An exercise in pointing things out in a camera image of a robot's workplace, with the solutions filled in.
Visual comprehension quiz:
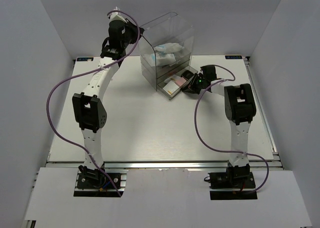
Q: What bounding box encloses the black gold-edged compact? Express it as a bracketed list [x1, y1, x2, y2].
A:
[180, 70, 194, 81]

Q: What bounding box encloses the pink makeup packet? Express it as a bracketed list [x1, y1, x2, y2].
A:
[175, 77, 187, 87]

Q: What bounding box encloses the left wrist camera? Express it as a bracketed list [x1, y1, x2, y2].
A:
[107, 7, 126, 23]

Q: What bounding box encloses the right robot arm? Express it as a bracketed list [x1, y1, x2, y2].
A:
[181, 64, 257, 168]

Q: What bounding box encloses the blue label sticker right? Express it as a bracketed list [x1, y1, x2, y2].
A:
[224, 55, 243, 60]

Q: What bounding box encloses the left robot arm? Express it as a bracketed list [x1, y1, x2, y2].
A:
[72, 19, 144, 188]

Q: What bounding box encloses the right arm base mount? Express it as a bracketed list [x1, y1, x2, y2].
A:
[203, 165, 258, 201]

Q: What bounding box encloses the white square pad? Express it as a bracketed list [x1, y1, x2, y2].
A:
[169, 74, 181, 83]

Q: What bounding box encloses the blue label sticker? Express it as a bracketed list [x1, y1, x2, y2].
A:
[224, 55, 243, 60]
[76, 57, 94, 62]

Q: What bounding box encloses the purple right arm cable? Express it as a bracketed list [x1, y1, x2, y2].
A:
[194, 64, 270, 195]

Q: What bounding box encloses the clear acrylic organizer with drawers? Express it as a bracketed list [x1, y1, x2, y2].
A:
[138, 12, 197, 100]

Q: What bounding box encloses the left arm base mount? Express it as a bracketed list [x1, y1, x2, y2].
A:
[73, 165, 127, 198]

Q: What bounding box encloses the blue label sticker left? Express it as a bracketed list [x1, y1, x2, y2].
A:
[76, 57, 94, 62]

